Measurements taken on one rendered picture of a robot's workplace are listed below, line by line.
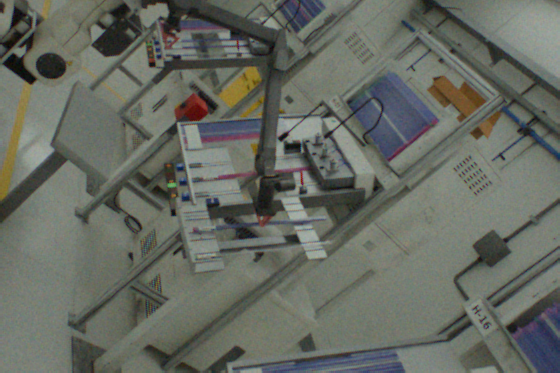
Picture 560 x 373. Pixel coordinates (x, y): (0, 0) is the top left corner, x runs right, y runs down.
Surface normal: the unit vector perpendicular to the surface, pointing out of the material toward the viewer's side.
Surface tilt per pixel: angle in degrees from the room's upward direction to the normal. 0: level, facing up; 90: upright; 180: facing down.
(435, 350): 45
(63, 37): 90
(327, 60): 90
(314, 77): 90
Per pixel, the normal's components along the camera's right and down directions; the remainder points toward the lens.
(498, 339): -0.62, -0.56
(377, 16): 0.24, 0.54
